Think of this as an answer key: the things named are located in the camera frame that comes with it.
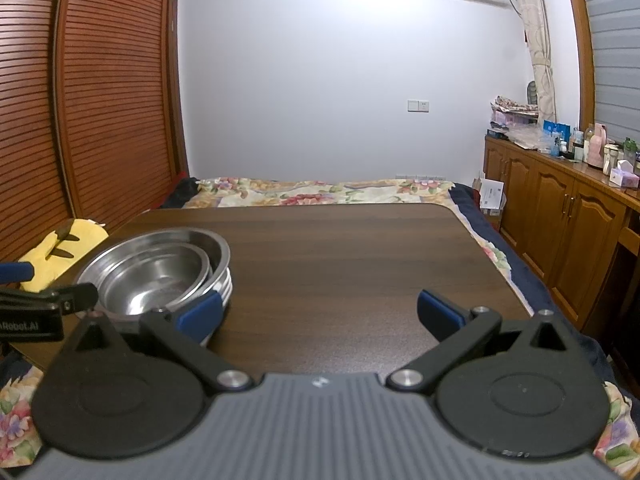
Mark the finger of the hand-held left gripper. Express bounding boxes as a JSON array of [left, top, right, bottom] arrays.
[[0, 282, 99, 316], [0, 261, 35, 285]]

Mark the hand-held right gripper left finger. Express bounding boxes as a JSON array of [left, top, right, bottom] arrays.
[[70, 291, 256, 395]]

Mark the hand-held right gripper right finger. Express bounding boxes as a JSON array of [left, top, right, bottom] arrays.
[[386, 288, 571, 394]]

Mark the small steel bowl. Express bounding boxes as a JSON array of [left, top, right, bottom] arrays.
[[106, 254, 205, 316], [96, 244, 212, 318]]

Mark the large steel bowl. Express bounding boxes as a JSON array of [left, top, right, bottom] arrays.
[[74, 227, 232, 329]]

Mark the floral bedspread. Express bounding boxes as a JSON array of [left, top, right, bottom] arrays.
[[160, 172, 614, 366]]

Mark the white paper box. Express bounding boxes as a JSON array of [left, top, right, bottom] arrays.
[[472, 172, 506, 214]]

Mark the wooden cabinet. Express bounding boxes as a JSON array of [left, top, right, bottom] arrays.
[[483, 132, 640, 332]]

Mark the floral blanket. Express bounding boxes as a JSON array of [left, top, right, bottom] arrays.
[[0, 176, 640, 480]]

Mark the wooden louvered wardrobe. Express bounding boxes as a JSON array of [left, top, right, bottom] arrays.
[[0, 0, 190, 264]]

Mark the clear plastic bag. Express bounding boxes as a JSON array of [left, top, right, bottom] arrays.
[[507, 127, 554, 154]]

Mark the blue printed box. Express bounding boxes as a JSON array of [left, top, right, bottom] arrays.
[[542, 120, 571, 154]]

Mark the stack of folded cloths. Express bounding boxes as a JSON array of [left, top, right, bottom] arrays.
[[489, 94, 541, 134]]

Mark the cluster of small bottles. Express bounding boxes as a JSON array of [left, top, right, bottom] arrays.
[[559, 127, 596, 164]]

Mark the pink thermos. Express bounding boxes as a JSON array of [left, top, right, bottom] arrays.
[[587, 122, 609, 169]]

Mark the purple tissue box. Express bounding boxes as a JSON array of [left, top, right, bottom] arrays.
[[608, 159, 640, 190]]

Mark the cream patterned curtain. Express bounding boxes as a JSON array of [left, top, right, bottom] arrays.
[[507, 0, 559, 127]]

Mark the grey window blind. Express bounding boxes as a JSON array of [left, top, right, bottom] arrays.
[[577, 0, 640, 149]]

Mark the wooden window frame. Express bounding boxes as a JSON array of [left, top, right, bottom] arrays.
[[559, 0, 596, 134]]

